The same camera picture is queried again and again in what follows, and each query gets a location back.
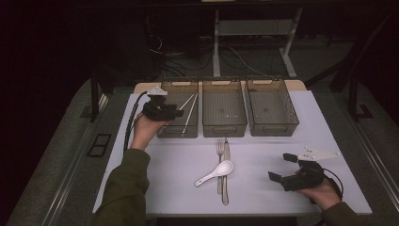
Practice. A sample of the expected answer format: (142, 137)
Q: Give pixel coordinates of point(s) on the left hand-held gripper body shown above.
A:
(156, 108)

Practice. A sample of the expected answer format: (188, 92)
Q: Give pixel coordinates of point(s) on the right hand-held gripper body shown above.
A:
(304, 179)

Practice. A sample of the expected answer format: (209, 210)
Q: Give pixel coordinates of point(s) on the brown translucent plastic basket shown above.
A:
(223, 108)
(269, 106)
(177, 127)

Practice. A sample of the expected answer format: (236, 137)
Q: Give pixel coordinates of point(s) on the metal table knife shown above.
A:
(225, 194)

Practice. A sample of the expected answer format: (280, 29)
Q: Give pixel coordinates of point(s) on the person's left hand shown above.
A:
(146, 132)

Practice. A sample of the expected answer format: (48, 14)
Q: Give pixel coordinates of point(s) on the person's right hand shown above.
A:
(326, 195)

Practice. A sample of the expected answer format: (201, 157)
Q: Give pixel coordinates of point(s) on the white ceramic spoon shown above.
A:
(223, 168)

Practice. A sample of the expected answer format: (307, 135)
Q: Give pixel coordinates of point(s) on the metal fork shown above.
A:
(220, 150)

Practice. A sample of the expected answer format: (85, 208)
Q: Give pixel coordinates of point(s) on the black metal stand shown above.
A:
(94, 100)
(353, 100)

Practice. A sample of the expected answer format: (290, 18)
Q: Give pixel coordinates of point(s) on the black diagonal beam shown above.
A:
(354, 53)

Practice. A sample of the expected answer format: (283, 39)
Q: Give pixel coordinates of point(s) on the black rectangular floor frame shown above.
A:
(98, 145)

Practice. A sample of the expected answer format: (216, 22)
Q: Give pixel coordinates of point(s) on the white metal desk frame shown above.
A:
(215, 47)

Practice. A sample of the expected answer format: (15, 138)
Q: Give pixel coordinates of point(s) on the aluminium floor rail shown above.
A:
(376, 160)
(73, 163)

